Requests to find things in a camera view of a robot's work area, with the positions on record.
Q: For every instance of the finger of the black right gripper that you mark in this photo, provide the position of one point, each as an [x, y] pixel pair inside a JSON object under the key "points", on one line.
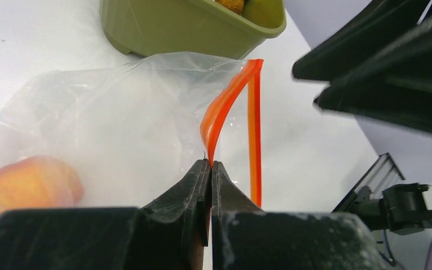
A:
{"points": [[394, 86], [377, 25]]}

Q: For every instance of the pink peach toy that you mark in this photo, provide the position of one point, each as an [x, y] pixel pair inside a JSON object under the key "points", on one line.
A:
{"points": [[39, 182]]}

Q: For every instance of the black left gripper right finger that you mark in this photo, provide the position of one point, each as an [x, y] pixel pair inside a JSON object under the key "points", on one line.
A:
{"points": [[246, 237]]}

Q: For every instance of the orange ginger root toy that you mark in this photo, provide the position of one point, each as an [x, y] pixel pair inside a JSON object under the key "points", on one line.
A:
{"points": [[236, 6]]}

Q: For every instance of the green lime toy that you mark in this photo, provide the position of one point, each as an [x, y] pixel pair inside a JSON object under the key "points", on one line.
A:
{"points": [[265, 13]]}

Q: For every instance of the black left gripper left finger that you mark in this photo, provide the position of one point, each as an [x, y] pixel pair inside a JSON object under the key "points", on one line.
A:
{"points": [[170, 232]]}

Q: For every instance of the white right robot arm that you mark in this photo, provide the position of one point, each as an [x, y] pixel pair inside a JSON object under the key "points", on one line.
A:
{"points": [[402, 208]]}

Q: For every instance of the clear zip top bag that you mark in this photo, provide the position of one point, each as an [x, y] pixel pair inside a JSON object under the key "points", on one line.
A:
{"points": [[134, 130]]}

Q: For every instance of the olive green plastic tub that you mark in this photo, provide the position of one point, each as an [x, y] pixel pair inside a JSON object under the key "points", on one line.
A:
{"points": [[147, 28]]}

